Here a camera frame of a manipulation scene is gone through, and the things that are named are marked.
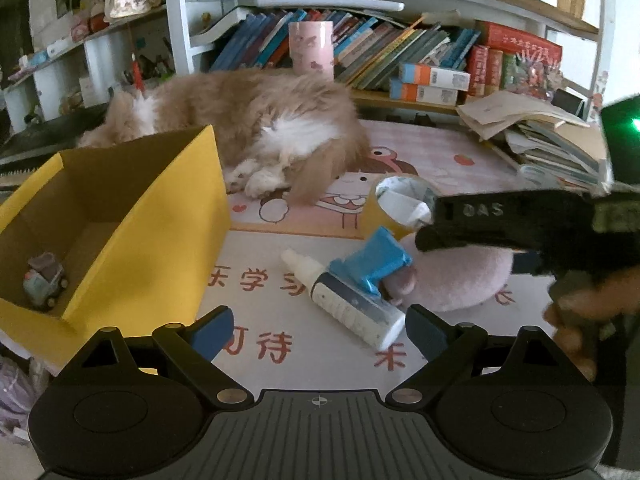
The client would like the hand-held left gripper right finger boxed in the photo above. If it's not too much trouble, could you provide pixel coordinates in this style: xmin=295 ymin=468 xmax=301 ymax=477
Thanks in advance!
xmin=385 ymin=304 xmax=577 ymax=408

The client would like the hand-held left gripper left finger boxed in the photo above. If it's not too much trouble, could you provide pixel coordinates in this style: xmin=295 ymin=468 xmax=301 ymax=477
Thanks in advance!
xmin=60 ymin=305 xmax=254 ymax=409

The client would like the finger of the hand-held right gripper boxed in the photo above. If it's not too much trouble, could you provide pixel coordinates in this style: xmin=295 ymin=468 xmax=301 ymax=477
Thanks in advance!
xmin=414 ymin=222 xmax=546 ymax=277
xmin=431 ymin=189 xmax=601 ymax=228

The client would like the pink plush toy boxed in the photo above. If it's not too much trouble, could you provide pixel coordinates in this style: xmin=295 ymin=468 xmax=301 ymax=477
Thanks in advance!
xmin=381 ymin=232 xmax=516 ymax=313

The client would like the white and blue plastic bottle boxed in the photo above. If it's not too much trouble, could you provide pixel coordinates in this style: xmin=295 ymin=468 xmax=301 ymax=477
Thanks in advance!
xmin=280 ymin=226 xmax=415 ymax=352

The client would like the yellow cardboard box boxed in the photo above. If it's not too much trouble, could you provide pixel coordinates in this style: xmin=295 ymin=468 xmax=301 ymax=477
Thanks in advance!
xmin=0 ymin=125 xmax=232 ymax=333

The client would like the person's right hand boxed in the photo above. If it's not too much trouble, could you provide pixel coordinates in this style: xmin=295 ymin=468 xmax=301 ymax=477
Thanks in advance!
xmin=544 ymin=267 xmax=640 ymax=382

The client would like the yellow tape roll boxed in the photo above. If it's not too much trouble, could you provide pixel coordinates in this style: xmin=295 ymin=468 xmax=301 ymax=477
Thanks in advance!
xmin=361 ymin=172 xmax=443 ymax=241

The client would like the pile of papers and booklets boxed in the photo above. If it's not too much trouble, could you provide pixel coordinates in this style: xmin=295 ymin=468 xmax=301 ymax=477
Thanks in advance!
xmin=456 ymin=91 xmax=608 ymax=192

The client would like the pink cartoon printed tablecloth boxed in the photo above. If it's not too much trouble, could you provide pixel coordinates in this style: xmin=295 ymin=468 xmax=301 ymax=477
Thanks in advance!
xmin=192 ymin=119 xmax=608 ymax=391

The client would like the red boxed book set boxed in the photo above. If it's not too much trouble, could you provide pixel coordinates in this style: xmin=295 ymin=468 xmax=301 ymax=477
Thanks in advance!
xmin=467 ymin=21 xmax=564 ymax=102

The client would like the small grey toy car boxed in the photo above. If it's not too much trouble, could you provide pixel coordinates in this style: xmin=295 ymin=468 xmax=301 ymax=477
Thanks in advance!
xmin=22 ymin=252 xmax=70 ymax=311

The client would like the row of leaning books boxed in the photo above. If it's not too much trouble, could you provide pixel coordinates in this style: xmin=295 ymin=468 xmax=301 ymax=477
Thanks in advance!
xmin=210 ymin=7 xmax=481 ymax=93

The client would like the purple plastic bag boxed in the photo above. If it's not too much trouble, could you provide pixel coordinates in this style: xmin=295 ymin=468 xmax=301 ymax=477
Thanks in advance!
xmin=0 ymin=355 xmax=51 ymax=443

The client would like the fluffy tan and white cat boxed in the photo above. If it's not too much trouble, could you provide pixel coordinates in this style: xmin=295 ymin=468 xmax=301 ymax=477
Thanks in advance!
xmin=77 ymin=70 xmax=373 ymax=206

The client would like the pink printed cup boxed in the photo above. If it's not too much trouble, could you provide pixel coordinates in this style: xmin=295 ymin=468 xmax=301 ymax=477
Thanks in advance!
xmin=288 ymin=21 xmax=335 ymax=81

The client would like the black piano keyboard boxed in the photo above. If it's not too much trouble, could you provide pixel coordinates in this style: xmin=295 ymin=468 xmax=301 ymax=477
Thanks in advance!
xmin=0 ymin=105 xmax=108 ymax=166

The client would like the red pen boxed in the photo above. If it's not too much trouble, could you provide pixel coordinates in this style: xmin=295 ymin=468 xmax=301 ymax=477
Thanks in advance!
xmin=131 ymin=52 xmax=146 ymax=98

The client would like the white side shelf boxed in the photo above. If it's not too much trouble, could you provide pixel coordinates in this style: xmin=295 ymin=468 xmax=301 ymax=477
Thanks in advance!
xmin=0 ymin=5 xmax=168 ymax=131

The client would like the white bookshelf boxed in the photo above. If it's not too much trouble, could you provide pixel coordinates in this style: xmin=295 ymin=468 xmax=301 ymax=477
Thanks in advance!
xmin=162 ymin=0 xmax=616 ymax=126

